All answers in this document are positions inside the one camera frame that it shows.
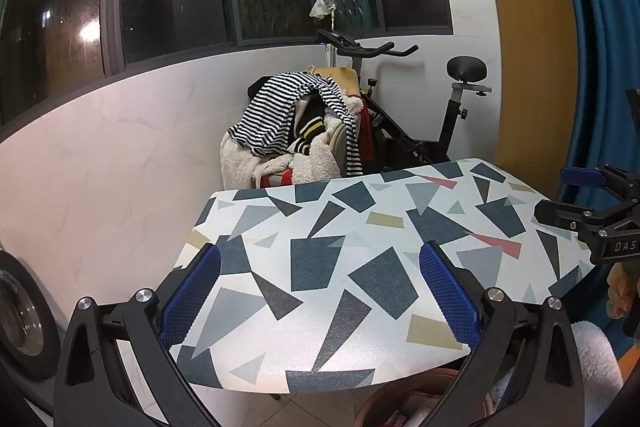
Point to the black exercise bike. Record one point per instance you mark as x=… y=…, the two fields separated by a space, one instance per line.
x=405 y=137

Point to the person's right hand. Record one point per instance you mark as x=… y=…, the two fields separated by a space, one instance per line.
x=622 y=292

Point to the blue curtain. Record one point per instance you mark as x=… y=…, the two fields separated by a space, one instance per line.
x=595 y=47

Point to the striped shirt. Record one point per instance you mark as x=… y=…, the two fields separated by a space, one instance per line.
x=270 y=107

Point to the washing machine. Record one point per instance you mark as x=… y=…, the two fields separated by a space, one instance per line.
x=17 y=317

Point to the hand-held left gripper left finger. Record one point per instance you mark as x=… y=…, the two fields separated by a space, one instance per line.
x=192 y=294

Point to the person's right forearm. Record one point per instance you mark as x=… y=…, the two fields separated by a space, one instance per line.
x=595 y=362

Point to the geometric patterned table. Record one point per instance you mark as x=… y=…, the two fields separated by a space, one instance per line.
x=325 y=307

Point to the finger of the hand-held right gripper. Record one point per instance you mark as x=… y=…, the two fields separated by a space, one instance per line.
x=555 y=214
x=580 y=177

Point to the red and white cushion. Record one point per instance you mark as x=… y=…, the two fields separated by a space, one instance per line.
x=275 y=179

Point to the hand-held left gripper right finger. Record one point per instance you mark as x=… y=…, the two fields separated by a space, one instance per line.
x=450 y=294

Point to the red garment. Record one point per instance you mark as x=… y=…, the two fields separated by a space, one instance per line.
x=366 y=132

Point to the white plastic wrapped fixture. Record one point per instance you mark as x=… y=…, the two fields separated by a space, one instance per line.
x=322 y=7

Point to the white fleece garment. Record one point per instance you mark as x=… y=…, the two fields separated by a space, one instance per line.
x=237 y=157

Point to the brown round bin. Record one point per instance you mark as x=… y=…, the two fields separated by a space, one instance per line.
x=380 y=402

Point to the tan chair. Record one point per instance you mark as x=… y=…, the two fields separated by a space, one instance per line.
x=345 y=79

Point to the black jacket with yellow stripes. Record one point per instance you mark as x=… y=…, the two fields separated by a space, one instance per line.
x=307 y=127

